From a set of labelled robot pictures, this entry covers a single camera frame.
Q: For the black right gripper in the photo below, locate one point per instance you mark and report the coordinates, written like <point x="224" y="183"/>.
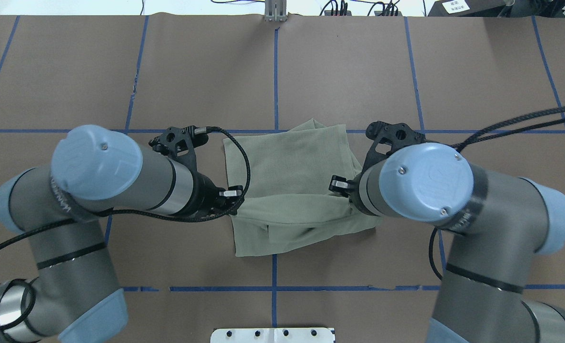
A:
<point x="352" y="190"/>

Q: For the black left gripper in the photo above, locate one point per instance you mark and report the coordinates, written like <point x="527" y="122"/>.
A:
<point x="204" y="193"/>

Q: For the sage green long-sleeve shirt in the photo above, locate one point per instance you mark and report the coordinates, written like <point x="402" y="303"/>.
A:
<point x="288" y="204"/>

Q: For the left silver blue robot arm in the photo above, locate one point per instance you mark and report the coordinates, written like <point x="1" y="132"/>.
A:
<point x="95" y="173"/>

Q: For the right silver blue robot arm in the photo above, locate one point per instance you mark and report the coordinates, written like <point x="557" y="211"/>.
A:
<point x="499" y="222"/>

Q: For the orange black USB hub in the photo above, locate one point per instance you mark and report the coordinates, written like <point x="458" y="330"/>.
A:
<point x="360" y="8"/>

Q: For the black box with label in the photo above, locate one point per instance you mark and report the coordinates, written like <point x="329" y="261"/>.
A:
<point x="468" y="8"/>

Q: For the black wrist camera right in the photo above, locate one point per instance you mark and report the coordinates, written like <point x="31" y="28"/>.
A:
<point x="396" y="136"/>

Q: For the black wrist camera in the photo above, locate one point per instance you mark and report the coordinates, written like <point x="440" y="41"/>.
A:
<point x="179" y="144"/>
<point x="396" y="136"/>

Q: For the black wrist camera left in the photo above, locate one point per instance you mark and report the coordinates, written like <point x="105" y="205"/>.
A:
<point x="179" y="144"/>

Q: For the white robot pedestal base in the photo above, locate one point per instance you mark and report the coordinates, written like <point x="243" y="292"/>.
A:
<point x="274" y="335"/>

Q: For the aluminium frame post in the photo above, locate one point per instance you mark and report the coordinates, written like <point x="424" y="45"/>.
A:
<point x="275" y="10"/>

